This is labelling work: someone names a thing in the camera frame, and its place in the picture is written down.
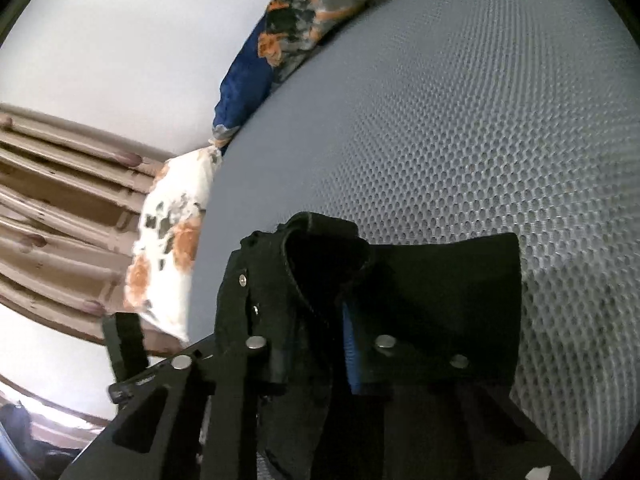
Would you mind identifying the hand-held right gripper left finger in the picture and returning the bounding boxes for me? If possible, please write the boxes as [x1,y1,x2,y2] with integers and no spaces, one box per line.
[60,332,281,480]

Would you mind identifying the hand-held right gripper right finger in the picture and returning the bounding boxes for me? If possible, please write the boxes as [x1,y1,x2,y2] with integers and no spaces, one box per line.
[341,302,583,480]

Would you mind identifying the black pants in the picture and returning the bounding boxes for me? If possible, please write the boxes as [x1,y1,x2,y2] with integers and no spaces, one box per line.
[214,211,523,480]

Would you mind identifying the white floral pillow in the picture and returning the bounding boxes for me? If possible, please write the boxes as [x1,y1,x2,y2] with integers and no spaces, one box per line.
[122,146,224,344]

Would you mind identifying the dark cloth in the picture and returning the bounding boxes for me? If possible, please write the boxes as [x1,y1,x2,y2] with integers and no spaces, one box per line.
[0,399,76,480]

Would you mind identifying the grey mesh mattress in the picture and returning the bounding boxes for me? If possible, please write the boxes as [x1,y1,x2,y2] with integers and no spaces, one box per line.
[187,0,640,480]

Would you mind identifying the blue floral blanket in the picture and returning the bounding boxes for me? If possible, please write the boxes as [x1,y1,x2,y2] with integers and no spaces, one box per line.
[211,0,416,149]

